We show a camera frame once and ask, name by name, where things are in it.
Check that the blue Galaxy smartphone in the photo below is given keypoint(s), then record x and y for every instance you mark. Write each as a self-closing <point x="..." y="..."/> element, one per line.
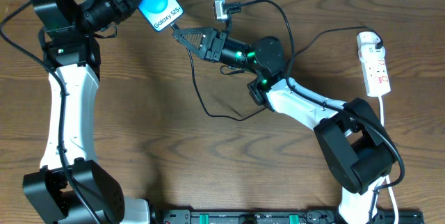
<point x="160" y="13"/>

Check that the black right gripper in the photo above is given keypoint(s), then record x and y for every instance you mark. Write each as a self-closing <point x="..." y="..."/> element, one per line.
<point x="215" y="45"/>

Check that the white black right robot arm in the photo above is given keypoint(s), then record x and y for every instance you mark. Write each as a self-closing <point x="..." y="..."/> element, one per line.
<point x="354" y="143"/>

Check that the white power strip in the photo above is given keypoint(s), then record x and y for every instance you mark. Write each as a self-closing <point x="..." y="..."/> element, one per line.
<point x="376" y="78"/>

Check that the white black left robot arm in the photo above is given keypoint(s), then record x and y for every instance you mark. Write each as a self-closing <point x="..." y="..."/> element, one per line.
<point x="70" y="186"/>

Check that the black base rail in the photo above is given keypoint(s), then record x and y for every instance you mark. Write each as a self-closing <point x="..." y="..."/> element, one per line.
<point x="313" y="216"/>

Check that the white charger adapter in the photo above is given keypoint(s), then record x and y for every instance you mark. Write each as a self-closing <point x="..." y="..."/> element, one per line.
<point x="370" y="46"/>

